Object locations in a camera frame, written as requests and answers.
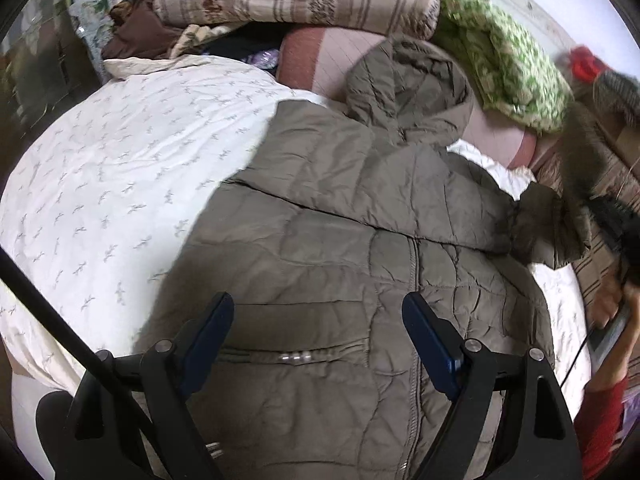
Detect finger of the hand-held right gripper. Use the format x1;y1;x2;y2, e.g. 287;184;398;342
586;195;640;286

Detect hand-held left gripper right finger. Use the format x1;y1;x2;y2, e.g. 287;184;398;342
402;292;584;480

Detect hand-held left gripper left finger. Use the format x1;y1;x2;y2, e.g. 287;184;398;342
55;291;235;480

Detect olive puffer jacket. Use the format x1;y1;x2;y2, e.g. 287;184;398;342
135;35;596;480

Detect person's right forearm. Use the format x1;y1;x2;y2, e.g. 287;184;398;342
572;350;636;480

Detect person's right hand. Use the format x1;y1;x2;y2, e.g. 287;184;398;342
590;267;631;330

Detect grey brown fuzzy object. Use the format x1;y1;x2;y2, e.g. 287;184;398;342
560;70;640;206

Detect red object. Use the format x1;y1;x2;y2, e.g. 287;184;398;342
567;45;608;83

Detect white printed bedsheet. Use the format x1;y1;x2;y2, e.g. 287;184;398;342
0;55;593;480

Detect dark cloth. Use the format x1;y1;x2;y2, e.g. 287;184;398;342
202;35;281;58

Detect pink pillow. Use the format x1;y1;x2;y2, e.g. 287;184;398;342
275;25;538;168

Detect cream floral cloth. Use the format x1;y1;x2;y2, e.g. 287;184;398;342
170;22;251;58

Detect brown cloth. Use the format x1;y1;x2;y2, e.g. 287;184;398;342
102;0;186;61

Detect dark furniture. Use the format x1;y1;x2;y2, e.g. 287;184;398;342
0;10;101;126

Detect white green floral cloth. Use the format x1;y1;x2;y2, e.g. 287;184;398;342
70;0;118;66

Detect thin black cable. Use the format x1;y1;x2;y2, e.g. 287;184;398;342
557;327;596;391

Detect thick black cable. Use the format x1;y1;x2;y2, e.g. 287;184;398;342
0;250;156;431

